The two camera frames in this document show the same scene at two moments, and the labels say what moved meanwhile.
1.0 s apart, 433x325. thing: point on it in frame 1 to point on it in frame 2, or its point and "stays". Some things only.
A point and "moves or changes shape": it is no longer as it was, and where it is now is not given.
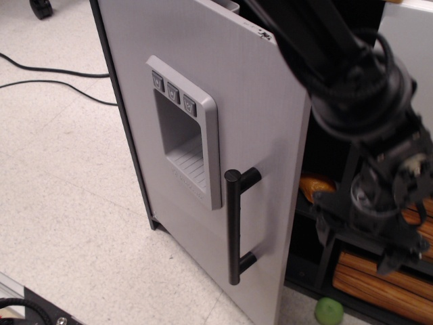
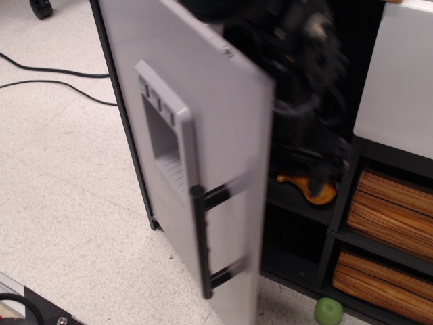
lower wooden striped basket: x=358 y=272 stays
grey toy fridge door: x=264 y=119 moves or changes shape
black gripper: x=381 y=209 to x=310 y=126
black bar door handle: x=235 y=182 to x=203 y=201
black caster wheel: x=42 y=9 stays
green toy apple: x=328 y=311 stays
